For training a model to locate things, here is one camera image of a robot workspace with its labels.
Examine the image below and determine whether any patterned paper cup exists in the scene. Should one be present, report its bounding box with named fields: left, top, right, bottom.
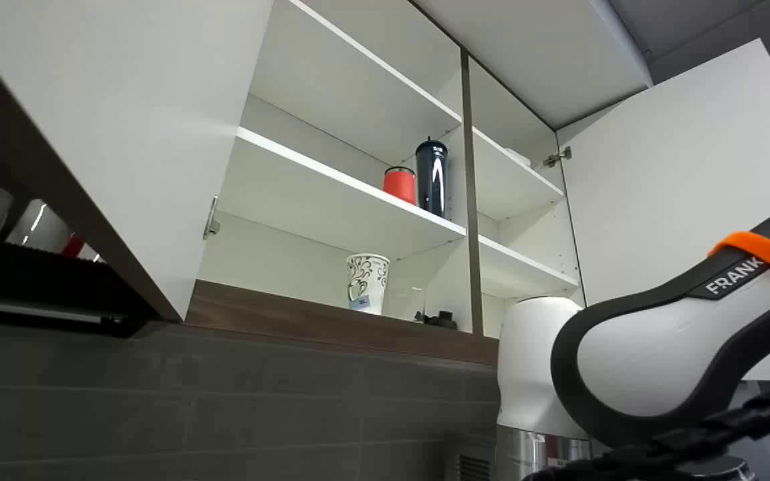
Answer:
left=342, top=252, right=394, bottom=317

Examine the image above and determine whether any red canister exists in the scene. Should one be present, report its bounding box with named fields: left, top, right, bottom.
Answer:
left=379, top=164, right=421, bottom=208

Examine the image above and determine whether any dark blue tumbler bottle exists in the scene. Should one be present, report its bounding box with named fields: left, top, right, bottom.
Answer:
left=414, top=133, right=451, bottom=220

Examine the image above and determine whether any small black object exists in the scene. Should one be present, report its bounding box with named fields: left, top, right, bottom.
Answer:
left=413, top=307, right=459, bottom=332

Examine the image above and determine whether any metal cabinet hinge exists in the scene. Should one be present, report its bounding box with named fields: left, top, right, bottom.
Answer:
left=540, top=144, right=574, bottom=171
left=203, top=197, right=224, bottom=240

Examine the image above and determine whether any white cabinet door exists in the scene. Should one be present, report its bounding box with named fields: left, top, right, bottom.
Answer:
left=553, top=36, right=770, bottom=384
left=0, top=0, right=275, bottom=324

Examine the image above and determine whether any dark shelf unit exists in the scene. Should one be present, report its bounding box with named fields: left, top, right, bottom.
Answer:
left=0, top=21, right=181, bottom=340

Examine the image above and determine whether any white wall cabinet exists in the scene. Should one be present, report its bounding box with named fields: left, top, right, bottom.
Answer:
left=181, top=0, right=656, bottom=370

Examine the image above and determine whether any orange cable strap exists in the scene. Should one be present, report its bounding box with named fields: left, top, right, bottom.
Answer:
left=709, top=231, right=770, bottom=293

